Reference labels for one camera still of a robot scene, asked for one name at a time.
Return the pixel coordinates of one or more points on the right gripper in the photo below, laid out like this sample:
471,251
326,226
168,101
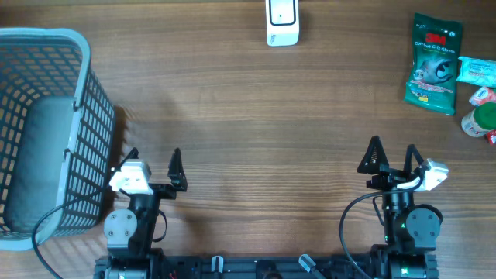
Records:
394,177

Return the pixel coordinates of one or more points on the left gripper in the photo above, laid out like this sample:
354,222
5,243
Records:
177,180

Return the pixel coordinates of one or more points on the green 3M gloves packet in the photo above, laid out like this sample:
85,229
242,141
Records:
436,45

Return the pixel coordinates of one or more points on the green lid jar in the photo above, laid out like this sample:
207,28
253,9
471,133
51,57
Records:
479,121

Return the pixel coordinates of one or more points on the red stick sachet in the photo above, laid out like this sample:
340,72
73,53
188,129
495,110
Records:
491,137

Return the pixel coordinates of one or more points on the red white small packet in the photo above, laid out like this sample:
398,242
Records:
482,96

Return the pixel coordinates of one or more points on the teal snack packet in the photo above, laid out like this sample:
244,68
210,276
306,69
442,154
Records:
477,72

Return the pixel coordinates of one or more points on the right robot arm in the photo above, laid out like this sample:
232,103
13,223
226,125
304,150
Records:
410,230

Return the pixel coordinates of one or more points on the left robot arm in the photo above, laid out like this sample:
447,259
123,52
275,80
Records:
130,231

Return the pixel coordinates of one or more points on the white barcode scanner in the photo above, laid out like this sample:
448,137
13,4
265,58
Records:
282,22

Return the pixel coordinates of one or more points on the grey plastic mesh basket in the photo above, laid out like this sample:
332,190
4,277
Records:
57,127

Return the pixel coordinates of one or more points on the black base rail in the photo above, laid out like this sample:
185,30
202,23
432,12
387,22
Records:
334,267

